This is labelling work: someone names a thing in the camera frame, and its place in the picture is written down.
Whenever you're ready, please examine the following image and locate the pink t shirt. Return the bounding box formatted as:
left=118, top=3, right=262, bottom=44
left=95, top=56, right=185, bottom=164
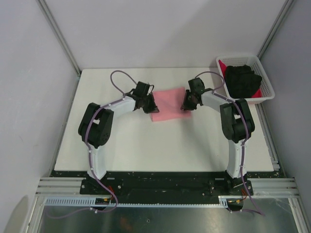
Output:
left=151, top=87, right=191, bottom=122

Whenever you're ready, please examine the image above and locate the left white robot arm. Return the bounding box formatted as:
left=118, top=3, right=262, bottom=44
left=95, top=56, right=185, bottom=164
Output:
left=78, top=93, right=159, bottom=194

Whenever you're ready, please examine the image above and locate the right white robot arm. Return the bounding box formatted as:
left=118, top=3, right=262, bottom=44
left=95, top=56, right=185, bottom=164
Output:
left=181, top=89, right=255, bottom=195

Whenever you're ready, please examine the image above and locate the red t shirt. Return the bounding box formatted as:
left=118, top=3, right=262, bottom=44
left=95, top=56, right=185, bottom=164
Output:
left=218, top=60, right=227, bottom=77

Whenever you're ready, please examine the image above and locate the black t shirt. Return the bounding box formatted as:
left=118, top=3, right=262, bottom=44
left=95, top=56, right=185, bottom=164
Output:
left=224, top=65, right=262, bottom=99

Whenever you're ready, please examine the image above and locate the white plastic basket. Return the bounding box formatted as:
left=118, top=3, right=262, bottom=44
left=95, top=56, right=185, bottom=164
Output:
left=216, top=53, right=275, bottom=104

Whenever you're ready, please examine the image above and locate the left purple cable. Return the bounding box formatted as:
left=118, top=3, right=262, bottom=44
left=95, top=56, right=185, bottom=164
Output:
left=46, top=70, right=138, bottom=219

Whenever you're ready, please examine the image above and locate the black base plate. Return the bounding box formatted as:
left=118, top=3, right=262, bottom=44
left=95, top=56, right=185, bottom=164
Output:
left=50, top=171, right=255, bottom=204

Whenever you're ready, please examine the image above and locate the right aluminium frame post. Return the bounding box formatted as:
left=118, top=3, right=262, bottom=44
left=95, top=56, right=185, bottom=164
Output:
left=257, top=0, right=296, bottom=59

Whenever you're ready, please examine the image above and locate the aluminium frame post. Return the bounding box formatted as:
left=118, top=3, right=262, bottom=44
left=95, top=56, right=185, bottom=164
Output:
left=257, top=0, right=296, bottom=59
left=36, top=0, right=82, bottom=76

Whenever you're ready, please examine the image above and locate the aluminium frame rail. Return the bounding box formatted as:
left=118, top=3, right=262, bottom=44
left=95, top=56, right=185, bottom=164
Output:
left=36, top=177, right=300, bottom=198

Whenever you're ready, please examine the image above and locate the grey slotted cable duct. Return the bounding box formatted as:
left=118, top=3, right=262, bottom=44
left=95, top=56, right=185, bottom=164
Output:
left=45, top=196, right=244, bottom=208

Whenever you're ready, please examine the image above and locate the left aluminium frame post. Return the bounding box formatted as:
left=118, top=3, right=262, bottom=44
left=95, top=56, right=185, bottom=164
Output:
left=36, top=0, right=82, bottom=76

